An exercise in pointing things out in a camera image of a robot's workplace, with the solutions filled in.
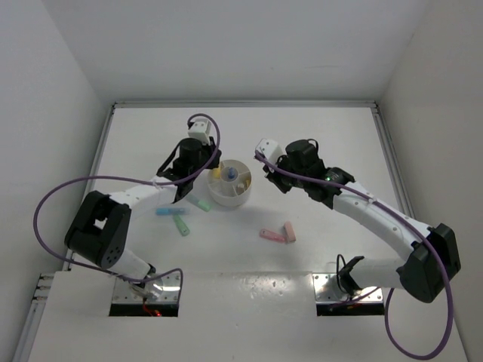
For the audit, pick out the translucent green stapler case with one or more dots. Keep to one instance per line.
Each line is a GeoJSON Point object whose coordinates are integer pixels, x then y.
{"type": "Point", "coordinates": [182, 227]}

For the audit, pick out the metal base plate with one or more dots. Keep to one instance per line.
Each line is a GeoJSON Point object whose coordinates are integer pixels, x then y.
{"type": "Point", "coordinates": [327, 292]}
{"type": "Point", "coordinates": [164, 290]}

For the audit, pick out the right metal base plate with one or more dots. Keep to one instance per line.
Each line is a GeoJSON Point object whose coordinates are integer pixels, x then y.
{"type": "Point", "coordinates": [327, 292]}

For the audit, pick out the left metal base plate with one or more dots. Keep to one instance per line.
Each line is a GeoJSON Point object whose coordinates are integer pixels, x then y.
{"type": "Point", "coordinates": [164, 290]}

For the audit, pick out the green highlighter pen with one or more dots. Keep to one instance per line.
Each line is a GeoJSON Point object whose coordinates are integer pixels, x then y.
{"type": "Point", "coordinates": [199, 203]}

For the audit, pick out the white round divided organizer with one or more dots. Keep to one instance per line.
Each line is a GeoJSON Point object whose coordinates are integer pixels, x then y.
{"type": "Point", "coordinates": [223, 191]}

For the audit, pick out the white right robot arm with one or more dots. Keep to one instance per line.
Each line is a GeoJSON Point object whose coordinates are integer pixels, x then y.
{"type": "Point", "coordinates": [427, 256]}

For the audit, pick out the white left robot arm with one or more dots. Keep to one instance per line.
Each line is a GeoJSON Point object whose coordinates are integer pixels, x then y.
{"type": "Point", "coordinates": [99, 231]}

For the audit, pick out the light blue eraser case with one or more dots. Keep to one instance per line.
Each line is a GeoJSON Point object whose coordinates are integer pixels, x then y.
{"type": "Point", "coordinates": [164, 211]}

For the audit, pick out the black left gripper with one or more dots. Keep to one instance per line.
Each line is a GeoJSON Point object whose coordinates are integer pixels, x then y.
{"type": "Point", "coordinates": [210, 148]}

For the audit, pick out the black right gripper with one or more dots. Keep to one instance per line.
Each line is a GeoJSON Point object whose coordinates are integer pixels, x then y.
{"type": "Point", "coordinates": [272, 175]}

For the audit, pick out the pink highlighter pen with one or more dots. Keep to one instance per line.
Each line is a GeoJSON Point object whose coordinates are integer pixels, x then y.
{"type": "Point", "coordinates": [272, 236]}

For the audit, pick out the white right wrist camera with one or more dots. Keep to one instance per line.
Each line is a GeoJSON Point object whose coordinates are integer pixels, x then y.
{"type": "Point", "coordinates": [269, 151]}

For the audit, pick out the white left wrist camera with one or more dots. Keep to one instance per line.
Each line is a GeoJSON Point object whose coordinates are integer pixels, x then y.
{"type": "Point", "coordinates": [200, 129]}

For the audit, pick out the aluminium table frame rail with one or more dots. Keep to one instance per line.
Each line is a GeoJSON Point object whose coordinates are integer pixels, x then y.
{"type": "Point", "coordinates": [244, 298]}

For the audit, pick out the pink eraser block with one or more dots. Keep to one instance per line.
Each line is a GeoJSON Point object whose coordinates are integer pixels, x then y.
{"type": "Point", "coordinates": [290, 235]}

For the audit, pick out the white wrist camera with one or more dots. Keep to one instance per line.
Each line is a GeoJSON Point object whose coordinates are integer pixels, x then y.
{"type": "Point", "coordinates": [269, 151]}
{"type": "Point", "coordinates": [200, 129]}

